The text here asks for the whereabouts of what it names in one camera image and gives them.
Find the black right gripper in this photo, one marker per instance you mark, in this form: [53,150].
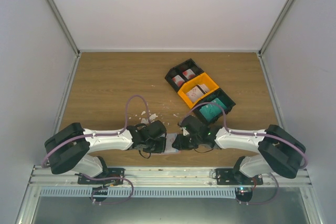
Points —
[181,146]

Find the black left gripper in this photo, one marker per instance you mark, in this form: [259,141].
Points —
[161,148]

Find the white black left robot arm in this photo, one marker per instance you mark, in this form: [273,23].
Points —
[69,149]

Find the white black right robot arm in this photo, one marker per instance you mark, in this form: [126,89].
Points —
[275,149]

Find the teal cards stack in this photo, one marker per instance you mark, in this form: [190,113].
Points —
[211,112]

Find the pink patterned cards in bin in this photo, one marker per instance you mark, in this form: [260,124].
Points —
[197,92]

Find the red white cards in bin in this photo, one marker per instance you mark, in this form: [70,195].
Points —
[179,79]

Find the black bin right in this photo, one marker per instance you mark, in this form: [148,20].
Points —
[219,93]

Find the black divided bin left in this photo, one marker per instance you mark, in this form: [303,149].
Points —
[188,64]

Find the yellow plastic bin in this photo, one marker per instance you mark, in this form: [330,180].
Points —
[201,79]

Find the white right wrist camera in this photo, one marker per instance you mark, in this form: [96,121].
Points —
[183,128]

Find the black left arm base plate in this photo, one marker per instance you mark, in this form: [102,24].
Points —
[111,178]

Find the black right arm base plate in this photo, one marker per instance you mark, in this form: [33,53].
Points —
[229,176]

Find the aluminium front rail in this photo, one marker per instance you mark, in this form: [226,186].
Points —
[156,176]

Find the grey slotted cable duct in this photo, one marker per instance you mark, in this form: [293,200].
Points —
[142,192]

